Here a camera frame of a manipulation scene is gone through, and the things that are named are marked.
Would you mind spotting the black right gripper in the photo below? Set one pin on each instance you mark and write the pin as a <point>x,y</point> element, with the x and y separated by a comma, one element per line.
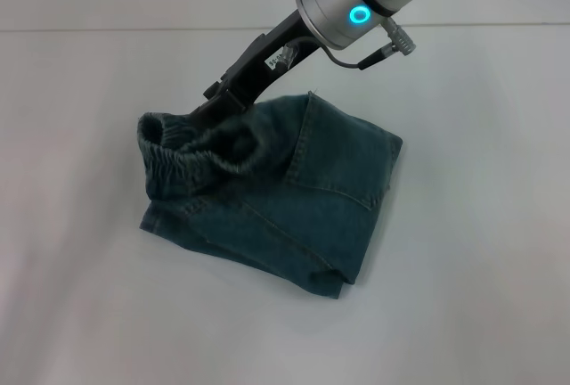
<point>258,68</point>

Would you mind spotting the blue denim shorts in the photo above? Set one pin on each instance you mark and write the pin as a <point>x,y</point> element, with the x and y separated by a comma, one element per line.
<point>289,207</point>

